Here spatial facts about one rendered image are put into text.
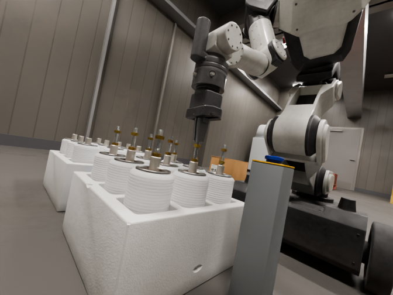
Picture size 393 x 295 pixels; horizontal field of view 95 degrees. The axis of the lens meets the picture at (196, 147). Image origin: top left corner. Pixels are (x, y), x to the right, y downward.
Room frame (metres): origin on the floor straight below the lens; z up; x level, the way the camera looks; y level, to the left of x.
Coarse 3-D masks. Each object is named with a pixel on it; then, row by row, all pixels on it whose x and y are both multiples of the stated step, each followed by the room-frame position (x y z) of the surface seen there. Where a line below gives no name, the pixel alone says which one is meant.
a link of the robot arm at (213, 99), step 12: (204, 72) 0.43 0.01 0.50; (216, 72) 0.43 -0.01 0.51; (192, 84) 0.46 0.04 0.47; (204, 84) 0.44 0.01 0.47; (216, 84) 0.43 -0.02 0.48; (192, 96) 0.48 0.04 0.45; (204, 96) 0.43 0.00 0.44; (216, 96) 0.44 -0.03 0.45; (192, 108) 0.47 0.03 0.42; (204, 108) 0.42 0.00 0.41; (216, 108) 0.42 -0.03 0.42; (216, 120) 0.46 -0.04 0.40
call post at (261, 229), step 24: (264, 168) 0.38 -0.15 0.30; (288, 168) 0.38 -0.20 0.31; (264, 192) 0.37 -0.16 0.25; (288, 192) 0.39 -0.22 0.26; (264, 216) 0.37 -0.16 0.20; (240, 240) 0.40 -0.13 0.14; (264, 240) 0.36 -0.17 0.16; (240, 264) 0.39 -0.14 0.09; (264, 264) 0.36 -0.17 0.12; (240, 288) 0.39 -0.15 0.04; (264, 288) 0.36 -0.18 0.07
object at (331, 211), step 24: (240, 192) 0.79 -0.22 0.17; (288, 216) 0.65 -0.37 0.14; (312, 216) 0.60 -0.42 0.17; (336, 216) 0.57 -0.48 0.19; (360, 216) 0.55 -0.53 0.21; (288, 240) 0.64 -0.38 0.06; (312, 240) 0.60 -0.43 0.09; (336, 240) 0.56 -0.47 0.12; (360, 240) 0.52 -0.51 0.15; (336, 264) 0.56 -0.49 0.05; (360, 264) 0.52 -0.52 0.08
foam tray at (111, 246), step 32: (96, 192) 0.40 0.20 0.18; (64, 224) 0.54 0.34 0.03; (96, 224) 0.37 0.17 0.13; (128, 224) 0.28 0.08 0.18; (160, 224) 0.32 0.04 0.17; (192, 224) 0.38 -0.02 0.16; (224, 224) 0.47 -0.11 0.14; (96, 256) 0.35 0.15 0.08; (128, 256) 0.29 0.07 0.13; (160, 256) 0.33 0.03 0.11; (192, 256) 0.40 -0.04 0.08; (224, 256) 0.49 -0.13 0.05; (96, 288) 0.33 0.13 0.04; (128, 288) 0.30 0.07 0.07; (160, 288) 0.34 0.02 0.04; (192, 288) 0.41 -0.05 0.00
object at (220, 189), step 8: (208, 176) 0.52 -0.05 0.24; (216, 176) 0.52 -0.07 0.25; (216, 184) 0.51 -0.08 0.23; (224, 184) 0.51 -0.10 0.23; (232, 184) 0.53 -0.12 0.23; (208, 192) 0.52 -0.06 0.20; (216, 192) 0.51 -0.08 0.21; (224, 192) 0.51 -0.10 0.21; (208, 200) 0.51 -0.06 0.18; (216, 200) 0.51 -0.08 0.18; (224, 200) 0.51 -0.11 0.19
